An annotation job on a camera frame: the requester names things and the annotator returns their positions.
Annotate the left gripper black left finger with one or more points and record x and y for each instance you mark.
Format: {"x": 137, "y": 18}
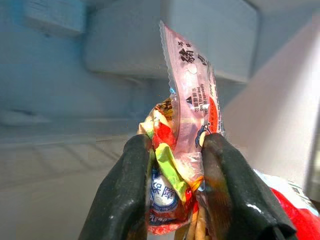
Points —
{"x": 122, "y": 195}

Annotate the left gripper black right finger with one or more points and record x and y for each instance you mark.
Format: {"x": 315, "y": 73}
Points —
{"x": 245, "y": 200}

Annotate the red yellow green food packet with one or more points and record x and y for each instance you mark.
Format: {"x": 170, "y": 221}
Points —
{"x": 167, "y": 175}

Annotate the pink clear food packet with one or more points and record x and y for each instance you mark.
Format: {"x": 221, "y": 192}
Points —
{"x": 190, "y": 87}

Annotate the red white food packet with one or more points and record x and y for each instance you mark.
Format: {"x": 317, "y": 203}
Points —
{"x": 297, "y": 215}

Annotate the white freezer compartment box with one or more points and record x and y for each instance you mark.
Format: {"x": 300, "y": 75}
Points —
{"x": 150, "y": 37}

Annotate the pale blue freezer box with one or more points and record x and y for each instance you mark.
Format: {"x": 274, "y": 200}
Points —
{"x": 55, "y": 17}

